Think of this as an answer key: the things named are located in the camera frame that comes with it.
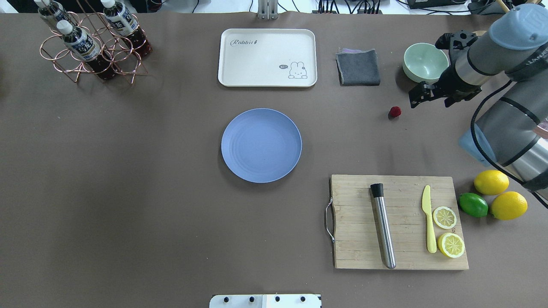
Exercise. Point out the upper whole lemon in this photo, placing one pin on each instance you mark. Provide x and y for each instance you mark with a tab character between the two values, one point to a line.
491	182

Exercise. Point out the green lime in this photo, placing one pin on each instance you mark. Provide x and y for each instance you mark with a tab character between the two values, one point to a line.
473	204

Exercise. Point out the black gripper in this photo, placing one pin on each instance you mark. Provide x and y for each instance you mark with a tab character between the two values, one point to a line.
448	82

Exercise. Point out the lower whole lemon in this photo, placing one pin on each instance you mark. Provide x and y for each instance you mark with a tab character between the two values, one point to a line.
509	205

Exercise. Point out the lower lemon half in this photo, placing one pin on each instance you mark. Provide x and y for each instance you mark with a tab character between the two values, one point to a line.
451	245

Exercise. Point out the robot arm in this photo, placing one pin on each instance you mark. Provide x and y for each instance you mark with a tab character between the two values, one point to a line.
501	132

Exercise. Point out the blue round plate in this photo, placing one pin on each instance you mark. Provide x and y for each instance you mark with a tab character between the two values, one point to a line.
261	145

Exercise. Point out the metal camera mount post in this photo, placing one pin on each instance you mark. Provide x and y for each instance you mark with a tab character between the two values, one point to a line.
267	9

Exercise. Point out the left rear tea bottle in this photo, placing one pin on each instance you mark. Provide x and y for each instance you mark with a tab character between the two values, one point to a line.
51	12

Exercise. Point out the red strawberry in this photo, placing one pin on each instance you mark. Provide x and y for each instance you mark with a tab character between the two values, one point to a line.
395	112

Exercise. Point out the whole lemon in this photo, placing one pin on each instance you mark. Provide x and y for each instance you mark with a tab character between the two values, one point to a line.
491	182
509	205

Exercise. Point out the copper wire bottle rack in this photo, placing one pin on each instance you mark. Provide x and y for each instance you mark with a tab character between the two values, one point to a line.
125	61

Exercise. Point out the purple cloth under grey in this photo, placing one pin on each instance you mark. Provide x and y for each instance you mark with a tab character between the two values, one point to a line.
345	50

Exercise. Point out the tea bottle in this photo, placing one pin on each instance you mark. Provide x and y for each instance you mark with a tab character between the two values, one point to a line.
82	44
51	12
125	25

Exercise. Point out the grey folded cloth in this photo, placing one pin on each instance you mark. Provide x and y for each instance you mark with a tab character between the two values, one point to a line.
358	69

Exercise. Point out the upper lemon half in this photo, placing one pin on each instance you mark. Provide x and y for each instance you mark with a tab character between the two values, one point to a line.
444	217

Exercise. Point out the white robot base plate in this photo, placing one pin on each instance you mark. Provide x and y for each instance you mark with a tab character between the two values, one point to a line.
285	300

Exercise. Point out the wooden cutting board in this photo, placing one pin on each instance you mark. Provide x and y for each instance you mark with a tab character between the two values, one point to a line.
356	233

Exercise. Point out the yellow plastic knife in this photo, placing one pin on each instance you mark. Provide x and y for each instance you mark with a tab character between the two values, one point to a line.
427	209

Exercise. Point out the lemon half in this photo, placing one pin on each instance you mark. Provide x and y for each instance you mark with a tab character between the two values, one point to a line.
451	245
444	217

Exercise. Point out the steel muddler black tip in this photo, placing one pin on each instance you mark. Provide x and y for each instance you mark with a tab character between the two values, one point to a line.
386	246

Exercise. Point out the cream rabbit tray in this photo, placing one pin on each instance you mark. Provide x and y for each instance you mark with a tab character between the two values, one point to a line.
267	58

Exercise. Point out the front tea bottle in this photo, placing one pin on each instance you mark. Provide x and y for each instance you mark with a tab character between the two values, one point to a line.
82	44

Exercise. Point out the green bowl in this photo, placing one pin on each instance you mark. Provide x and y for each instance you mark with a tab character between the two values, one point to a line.
423	62

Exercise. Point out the right rear tea bottle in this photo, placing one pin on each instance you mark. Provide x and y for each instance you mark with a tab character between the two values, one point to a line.
125	25

